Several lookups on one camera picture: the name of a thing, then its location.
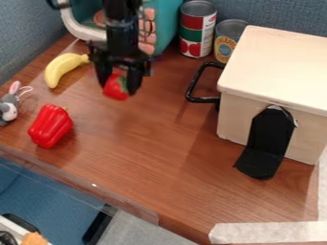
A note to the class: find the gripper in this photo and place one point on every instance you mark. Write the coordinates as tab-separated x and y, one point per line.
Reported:
122	41

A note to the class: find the red toy strawberry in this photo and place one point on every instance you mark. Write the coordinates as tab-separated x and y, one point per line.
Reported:
114	90

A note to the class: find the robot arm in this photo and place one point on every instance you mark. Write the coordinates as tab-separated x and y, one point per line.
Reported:
119	9

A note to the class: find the drawer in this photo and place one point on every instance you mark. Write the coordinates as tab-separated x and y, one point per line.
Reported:
192	86

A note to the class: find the yellow toy banana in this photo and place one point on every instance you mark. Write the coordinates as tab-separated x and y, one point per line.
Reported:
59	67

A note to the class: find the teal toy appliance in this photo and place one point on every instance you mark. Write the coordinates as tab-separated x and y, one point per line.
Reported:
167	22

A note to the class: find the red toy pepper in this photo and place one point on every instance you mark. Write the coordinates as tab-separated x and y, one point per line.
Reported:
49	127

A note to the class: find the red and green can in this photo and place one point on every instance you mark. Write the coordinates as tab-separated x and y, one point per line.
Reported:
196	28

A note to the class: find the yellow and blue can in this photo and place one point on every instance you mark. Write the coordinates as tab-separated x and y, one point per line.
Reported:
225	41

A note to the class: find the grey plush rabbit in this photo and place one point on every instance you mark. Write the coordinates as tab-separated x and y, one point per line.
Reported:
8	108

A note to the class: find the cabinet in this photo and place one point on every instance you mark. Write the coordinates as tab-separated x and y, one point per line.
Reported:
276	70

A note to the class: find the white paper strip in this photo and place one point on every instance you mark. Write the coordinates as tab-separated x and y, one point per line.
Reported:
272	232

